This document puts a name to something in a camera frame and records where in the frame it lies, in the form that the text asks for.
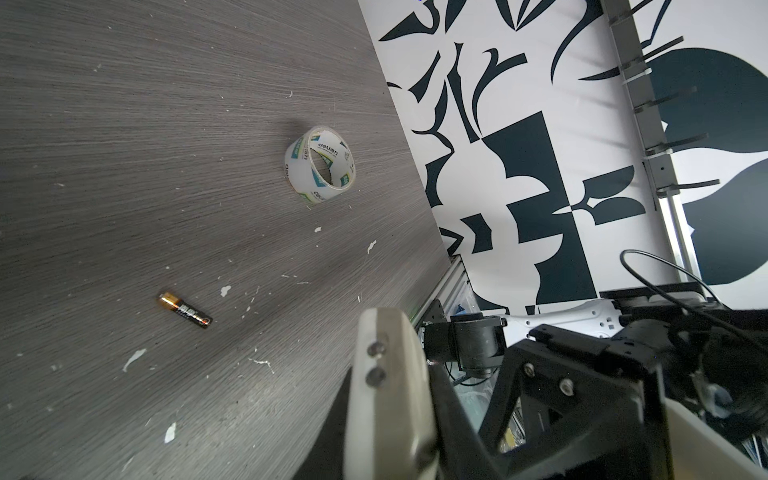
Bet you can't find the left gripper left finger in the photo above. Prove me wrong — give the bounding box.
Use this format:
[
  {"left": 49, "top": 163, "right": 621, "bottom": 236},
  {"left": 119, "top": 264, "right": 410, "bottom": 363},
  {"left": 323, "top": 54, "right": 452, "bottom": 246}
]
[{"left": 293, "top": 368, "right": 352, "bottom": 480}]

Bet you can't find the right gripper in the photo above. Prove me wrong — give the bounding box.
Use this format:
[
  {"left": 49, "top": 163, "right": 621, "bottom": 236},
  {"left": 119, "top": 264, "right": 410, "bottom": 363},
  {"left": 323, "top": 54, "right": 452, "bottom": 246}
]
[{"left": 479, "top": 287, "right": 767, "bottom": 479}]

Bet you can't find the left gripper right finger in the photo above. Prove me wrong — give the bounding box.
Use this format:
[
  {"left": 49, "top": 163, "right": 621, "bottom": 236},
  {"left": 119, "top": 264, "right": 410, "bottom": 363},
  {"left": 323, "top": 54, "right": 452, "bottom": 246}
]
[{"left": 428, "top": 361, "right": 510, "bottom": 479}]

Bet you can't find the white remote control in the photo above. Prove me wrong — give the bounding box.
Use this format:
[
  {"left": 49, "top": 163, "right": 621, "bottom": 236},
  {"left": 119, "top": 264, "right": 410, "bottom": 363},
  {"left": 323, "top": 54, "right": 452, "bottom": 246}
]
[{"left": 343, "top": 308, "right": 439, "bottom": 479}]

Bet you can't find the AAA battery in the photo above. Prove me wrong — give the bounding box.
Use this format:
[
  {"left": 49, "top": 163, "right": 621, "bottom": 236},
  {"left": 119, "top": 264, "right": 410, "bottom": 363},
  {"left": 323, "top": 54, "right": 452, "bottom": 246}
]
[{"left": 158, "top": 292, "right": 212, "bottom": 328}]

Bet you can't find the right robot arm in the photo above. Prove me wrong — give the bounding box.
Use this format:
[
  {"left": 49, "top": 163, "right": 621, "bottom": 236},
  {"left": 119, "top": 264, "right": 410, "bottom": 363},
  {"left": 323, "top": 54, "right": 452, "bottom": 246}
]
[{"left": 423, "top": 283, "right": 767, "bottom": 479}]

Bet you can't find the clear tape roll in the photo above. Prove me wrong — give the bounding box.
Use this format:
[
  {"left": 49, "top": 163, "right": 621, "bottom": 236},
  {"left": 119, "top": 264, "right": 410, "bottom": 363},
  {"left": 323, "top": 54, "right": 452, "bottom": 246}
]
[{"left": 284, "top": 125, "right": 357, "bottom": 204}]

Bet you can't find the black wall hook rail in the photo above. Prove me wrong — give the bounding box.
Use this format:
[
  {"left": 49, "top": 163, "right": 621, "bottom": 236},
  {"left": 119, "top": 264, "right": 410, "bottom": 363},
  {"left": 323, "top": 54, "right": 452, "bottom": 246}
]
[{"left": 600, "top": 1, "right": 720, "bottom": 202}]

